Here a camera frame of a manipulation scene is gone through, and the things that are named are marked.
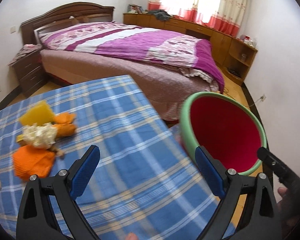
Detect pink cloth on nightstand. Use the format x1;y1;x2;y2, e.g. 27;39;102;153
8;44;42;66

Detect blue plaid tablecloth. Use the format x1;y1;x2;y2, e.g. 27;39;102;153
0;75;217;239

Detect red bin green rim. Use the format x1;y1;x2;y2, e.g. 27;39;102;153
179;92;267;176

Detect long wooden cabinet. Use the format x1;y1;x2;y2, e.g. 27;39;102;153
123;13;257;86

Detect dark wooden bed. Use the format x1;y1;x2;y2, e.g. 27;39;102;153
20;2;221;121

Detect right hand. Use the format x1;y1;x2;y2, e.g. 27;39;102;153
277;187;300;230

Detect dark wooden nightstand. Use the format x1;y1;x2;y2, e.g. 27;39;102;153
11;49;48;98

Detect yellow sponge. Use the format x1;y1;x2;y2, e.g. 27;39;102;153
19;101;55;126

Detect left hand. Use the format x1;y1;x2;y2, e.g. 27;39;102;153
125;232;139;240

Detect dark clothes pile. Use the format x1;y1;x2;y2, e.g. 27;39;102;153
147;9;172;21

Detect purple floral quilt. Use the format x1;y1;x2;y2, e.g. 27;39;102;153
38;22;224;92

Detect orange cloth rag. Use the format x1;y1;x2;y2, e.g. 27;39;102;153
12;145;56;180

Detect white popcorn pile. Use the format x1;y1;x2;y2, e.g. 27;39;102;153
22;123;57;150

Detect red white curtains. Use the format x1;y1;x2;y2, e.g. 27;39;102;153
148;0;248;37

